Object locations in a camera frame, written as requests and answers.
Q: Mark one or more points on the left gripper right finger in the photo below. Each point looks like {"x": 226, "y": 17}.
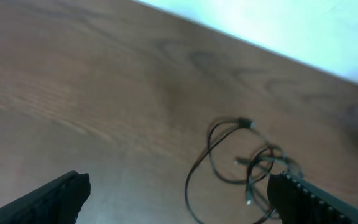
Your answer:
{"x": 298, "y": 201}

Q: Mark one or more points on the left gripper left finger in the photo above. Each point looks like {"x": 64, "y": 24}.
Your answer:
{"x": 58, "y": 201}

